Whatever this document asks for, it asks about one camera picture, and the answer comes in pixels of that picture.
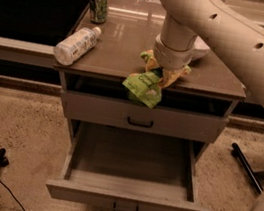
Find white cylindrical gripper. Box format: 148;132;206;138
145;35;192;88

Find green rice chip bag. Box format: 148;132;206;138
118;45;194;115

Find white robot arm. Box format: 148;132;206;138
154;0;264;107

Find grey drawer cabinet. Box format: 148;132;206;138
56;0;245;158

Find closed grey top drawer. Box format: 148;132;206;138
61;90;227;143

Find open grey middle drawer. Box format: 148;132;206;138
46;122;209;211

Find white ceramic bowl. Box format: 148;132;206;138
192;37;210;61

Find green soda can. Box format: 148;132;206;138
89;0;108;24

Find clear plastic water bottle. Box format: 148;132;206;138
53;26;102;66

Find black stand leg right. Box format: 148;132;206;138
231;143;263;194

